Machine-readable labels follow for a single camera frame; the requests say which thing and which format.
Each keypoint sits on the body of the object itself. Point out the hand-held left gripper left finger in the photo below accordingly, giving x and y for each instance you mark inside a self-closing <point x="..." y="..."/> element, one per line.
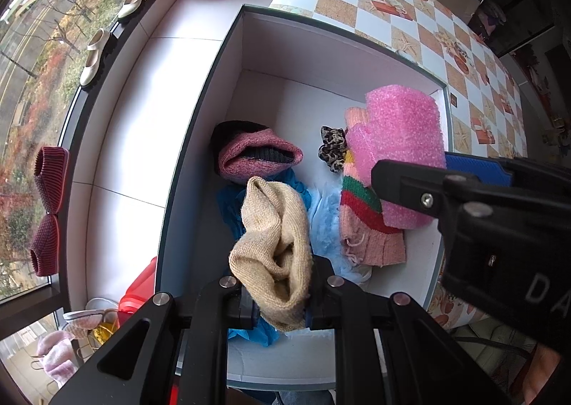
<point x="214" y="311"/>

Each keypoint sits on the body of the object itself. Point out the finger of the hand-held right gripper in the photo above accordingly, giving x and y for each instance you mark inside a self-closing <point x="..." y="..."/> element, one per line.
<point x="477" y="168"/>
<point x="415" y="193"/>

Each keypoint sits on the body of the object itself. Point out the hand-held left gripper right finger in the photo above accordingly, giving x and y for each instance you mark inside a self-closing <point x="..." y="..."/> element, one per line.
<point x="330" y="302"/>

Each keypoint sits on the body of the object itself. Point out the blue plastic cover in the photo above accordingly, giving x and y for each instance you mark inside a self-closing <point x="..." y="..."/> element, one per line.
<point x="258" y="336"/>

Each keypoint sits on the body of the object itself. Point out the pink foam sponge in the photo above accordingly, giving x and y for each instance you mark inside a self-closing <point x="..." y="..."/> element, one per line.
<point x="401" y="128"/>

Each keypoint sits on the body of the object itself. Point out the light blue fluffy cloth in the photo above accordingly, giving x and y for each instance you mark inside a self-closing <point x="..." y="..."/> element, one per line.
<point x="325" y="231"/>

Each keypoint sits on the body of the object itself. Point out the beige knit sock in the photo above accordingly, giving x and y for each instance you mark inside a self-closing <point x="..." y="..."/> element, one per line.
<point x="272" y="244"/>

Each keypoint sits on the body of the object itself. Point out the leopard print scrunchie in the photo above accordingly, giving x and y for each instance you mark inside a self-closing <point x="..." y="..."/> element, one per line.
<point x="332" y="148"/>

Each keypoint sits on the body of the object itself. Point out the pink and black knit slipper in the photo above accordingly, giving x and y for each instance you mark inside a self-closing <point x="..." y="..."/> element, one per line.
<point x="258" y="153"/>

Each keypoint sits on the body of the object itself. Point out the white cardboard box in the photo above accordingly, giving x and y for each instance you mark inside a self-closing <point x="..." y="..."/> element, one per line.
<point x="276" y="101"/>

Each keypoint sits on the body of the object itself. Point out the person's right hand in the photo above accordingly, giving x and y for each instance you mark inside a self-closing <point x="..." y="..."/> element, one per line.
<point x="542" y="373"/>

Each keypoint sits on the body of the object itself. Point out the red plastic stool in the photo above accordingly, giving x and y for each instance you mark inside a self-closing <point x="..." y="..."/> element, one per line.
<point x="138" y="289"/>

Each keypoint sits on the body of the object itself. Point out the person's jeans leg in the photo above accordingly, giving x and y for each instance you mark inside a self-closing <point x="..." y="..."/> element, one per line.
<point x="303" y="398"/>

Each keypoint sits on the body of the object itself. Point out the pink fluffy slipper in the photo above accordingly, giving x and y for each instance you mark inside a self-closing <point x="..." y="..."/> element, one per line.
<point x="55" y="360"/>

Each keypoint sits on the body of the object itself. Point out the checkered printed tablecloth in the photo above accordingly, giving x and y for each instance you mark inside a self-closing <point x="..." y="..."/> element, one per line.
<point x="401" y="8"/>

